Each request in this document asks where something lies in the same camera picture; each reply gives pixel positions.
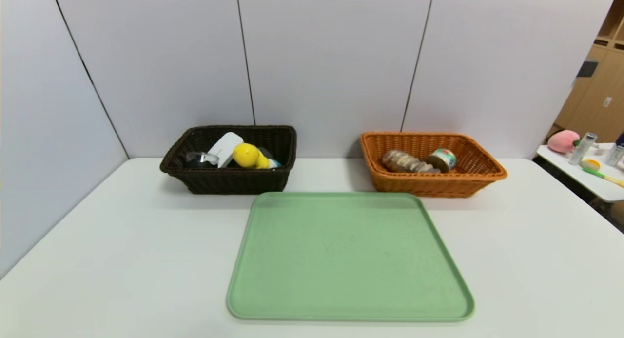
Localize yellow duck toy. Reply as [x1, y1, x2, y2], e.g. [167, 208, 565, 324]
[233, 142, 283, 170]

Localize white rectangular box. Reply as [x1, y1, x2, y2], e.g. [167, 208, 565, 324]
[207, 132, 244, 169]

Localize brown striped bread roll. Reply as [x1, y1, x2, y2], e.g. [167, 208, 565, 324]
[382, 150, 441, 174]

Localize glass cup with black holder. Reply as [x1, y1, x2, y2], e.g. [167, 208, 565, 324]
[184, 151, 220, 169]

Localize green labelled cat food can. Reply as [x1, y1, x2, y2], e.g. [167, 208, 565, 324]
[428, 148, 458, 174]

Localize dark brown wicker basket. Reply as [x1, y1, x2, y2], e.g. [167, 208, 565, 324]
[160, 125, 297, 195]

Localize orange wicker basket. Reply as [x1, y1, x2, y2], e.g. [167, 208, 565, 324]
[360, 132, 508, 198]

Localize light green plastic tray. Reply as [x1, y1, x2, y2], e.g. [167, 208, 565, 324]
[226, 191, 476, 323]

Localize pink peach plush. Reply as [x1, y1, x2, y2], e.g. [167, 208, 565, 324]
[548, 129, 582, 154]

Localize clear plastic bottle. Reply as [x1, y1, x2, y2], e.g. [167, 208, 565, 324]
[569, 132, 598, 165]
[604, 144, 624, 167]

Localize white side table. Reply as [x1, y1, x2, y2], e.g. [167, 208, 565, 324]
[536, 143, 624, 203]

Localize yellow and green toothbrush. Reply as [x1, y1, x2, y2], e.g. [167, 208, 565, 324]
[581, 159, 624, 187]

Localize light wooden cabinet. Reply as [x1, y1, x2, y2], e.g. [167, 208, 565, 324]
[555, 0, 624, 143]

